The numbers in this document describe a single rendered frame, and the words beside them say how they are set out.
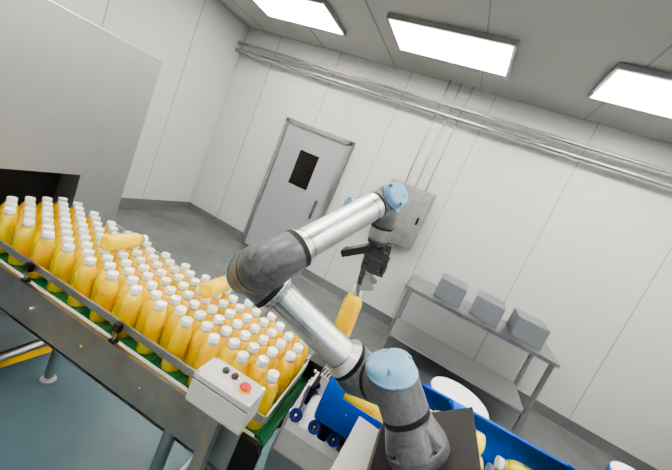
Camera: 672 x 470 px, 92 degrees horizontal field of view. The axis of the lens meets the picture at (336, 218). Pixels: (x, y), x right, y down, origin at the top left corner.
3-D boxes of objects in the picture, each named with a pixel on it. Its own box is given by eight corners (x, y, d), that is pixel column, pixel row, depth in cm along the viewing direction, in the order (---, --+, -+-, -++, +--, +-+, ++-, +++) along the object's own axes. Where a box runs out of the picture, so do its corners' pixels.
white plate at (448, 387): (494, 434, 137) (493, 436, 137) (483, 396, 164) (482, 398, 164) (432, 399, 143) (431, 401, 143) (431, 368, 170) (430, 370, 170)
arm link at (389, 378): (404, 433, 69) (384, 370, 70) (367, 415, 80) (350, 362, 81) (439, 403, 76) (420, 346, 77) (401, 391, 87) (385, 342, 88)
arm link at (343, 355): (384, 416, 81) (224, 268, 70) (352, 402, 93) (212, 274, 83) (405, 373, 87) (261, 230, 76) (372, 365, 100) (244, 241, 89)
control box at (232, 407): (237, 436, 93) (249, 407, 91) (184, 399, 97) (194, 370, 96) (255, 414, 102) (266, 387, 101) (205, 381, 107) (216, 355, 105)
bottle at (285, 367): (260, 393, 125) (277, 352, 122) (275, 389, 130) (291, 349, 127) (270, 407, 120) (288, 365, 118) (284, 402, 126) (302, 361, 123)
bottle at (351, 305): (350, 341, 118) (367, 298, 113) (332, 337, 117) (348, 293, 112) (349, 329, 125) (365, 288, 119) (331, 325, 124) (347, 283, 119)
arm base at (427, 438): (452, 472, 67) (436, 425, 68) (383, 480, 71) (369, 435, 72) (448, 427, 82) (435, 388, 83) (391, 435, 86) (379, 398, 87)
